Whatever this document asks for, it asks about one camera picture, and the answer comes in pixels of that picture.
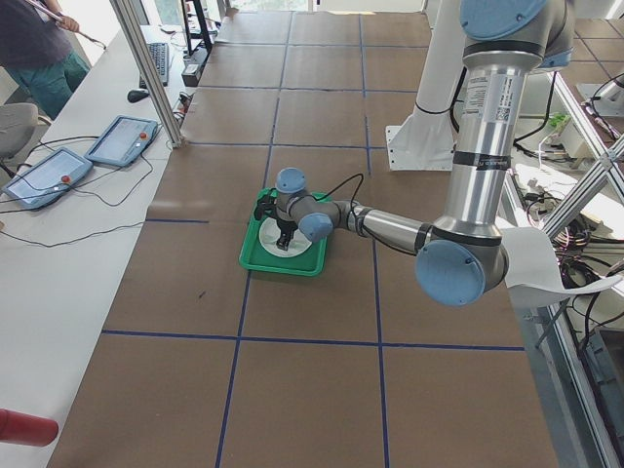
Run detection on white round plate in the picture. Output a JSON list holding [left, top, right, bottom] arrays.
[[258, 217, 312, 257]]

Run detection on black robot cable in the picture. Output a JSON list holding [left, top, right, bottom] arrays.
[[321, 174, 367, 215]]

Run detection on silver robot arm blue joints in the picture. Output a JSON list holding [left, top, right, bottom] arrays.
[[275, 1, 574, 306]]

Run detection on blue teach pendant far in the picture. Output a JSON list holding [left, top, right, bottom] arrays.
[[84, 115, 158, 168]]

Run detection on blue teach pendant near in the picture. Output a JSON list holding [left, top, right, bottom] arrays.
[[2, 147, 94, 210]]

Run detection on black computer mouse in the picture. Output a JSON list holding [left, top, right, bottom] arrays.
[[127, 89, 150, 103]]

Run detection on blue teach pendant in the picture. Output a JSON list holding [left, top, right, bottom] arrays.
[[84, 115, 158, 168], [2, 147, 94, 210]]

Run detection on white paper sheet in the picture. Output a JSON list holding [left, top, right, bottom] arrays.
[[502, 227, 622, 309]]

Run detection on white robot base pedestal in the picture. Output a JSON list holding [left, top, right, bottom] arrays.
[[386, 0, 466, 171]]

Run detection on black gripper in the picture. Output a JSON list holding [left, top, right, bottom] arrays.
[[276, 218, 296, 250]]

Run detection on aluminium frame post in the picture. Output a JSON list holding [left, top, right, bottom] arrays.
[[110, 0, 183, 148]]

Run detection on person in green trousers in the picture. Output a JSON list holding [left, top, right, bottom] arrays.
[[0, 0, 92, 121]]

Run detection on black keyboard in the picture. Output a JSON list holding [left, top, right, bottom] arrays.
[[147, 42, 170, 87]]

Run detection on red cylinder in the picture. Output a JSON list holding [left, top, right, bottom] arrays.
[[1, 409, 59, 447]]

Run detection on green plastic tray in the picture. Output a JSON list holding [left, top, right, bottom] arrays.
[[239, 188, 328, 277]]

